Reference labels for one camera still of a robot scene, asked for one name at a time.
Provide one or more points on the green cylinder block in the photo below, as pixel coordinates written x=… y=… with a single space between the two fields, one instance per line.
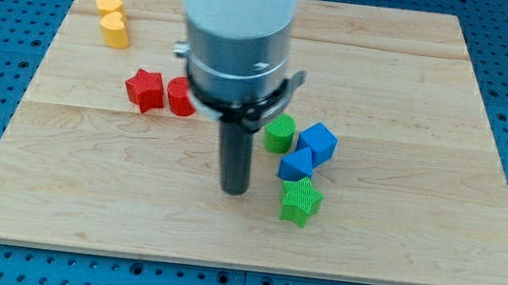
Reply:
x=278 y=134

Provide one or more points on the blue triangular block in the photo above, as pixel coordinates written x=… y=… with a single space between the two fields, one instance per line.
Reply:
x=296 y=165

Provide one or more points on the red cylinder block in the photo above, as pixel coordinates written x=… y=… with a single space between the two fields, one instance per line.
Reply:
x=178 y=97

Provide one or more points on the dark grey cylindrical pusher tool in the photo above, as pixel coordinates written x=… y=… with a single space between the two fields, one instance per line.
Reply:
x=235 y=150

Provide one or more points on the green star block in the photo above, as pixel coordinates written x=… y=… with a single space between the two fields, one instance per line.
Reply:
x=299 y=200

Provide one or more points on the yellow heart block rear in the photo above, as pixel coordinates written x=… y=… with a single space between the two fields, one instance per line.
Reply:
x=105 y=7

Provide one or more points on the wooden board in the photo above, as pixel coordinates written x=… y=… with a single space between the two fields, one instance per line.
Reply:
x=414 y=195

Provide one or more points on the blue cube block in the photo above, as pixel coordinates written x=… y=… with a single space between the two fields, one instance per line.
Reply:
x=320 y=140

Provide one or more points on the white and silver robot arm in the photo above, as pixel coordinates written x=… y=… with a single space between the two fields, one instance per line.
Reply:
x=237 y=54

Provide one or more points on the yellow heart block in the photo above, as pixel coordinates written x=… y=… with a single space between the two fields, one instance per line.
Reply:
x=105 y=7
x=114 y=30

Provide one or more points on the red star block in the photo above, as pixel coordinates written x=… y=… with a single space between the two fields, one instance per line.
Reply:
x=145 y=89

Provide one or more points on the yellow heart block front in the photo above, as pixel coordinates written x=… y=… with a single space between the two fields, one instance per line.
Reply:
x=114 y=30

